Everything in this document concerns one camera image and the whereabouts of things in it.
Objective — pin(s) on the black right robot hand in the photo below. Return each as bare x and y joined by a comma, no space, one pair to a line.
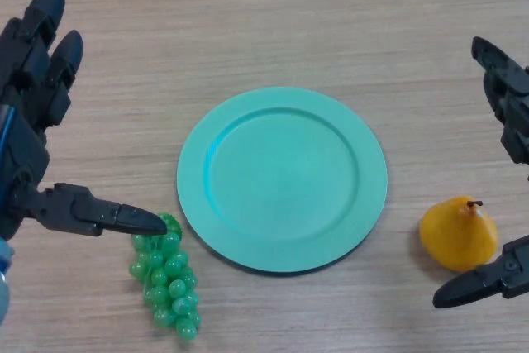
510,92

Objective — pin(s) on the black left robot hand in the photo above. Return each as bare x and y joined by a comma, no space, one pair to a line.
25,150

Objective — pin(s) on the yellow pear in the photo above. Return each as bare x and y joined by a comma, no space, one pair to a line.
454,237

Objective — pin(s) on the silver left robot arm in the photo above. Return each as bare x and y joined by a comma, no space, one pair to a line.
4,287

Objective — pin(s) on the round teal plate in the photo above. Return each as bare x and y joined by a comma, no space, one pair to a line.
285,183

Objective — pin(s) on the green grape bunch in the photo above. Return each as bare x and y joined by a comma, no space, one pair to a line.
173,287

